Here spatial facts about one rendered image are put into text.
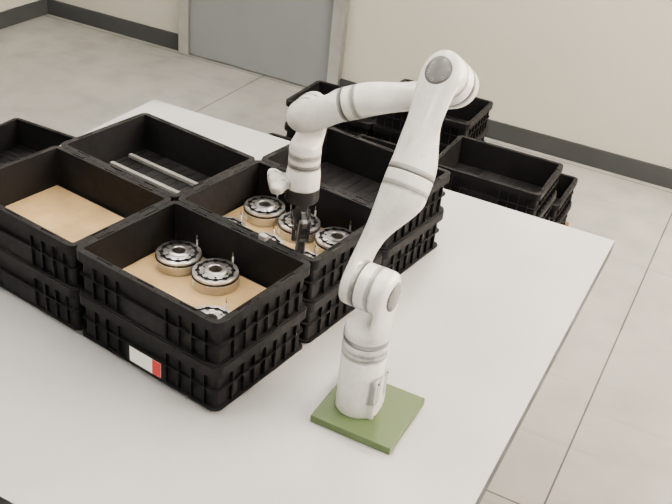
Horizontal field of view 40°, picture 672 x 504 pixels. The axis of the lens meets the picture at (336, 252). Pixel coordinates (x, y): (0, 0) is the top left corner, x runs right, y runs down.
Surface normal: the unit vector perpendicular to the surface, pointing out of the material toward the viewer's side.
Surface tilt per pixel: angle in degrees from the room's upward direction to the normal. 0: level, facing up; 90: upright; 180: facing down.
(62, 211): 0
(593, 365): 0
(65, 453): 0
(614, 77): 90
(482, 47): 90
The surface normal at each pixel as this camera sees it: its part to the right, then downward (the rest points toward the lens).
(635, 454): 0.09, -0.85
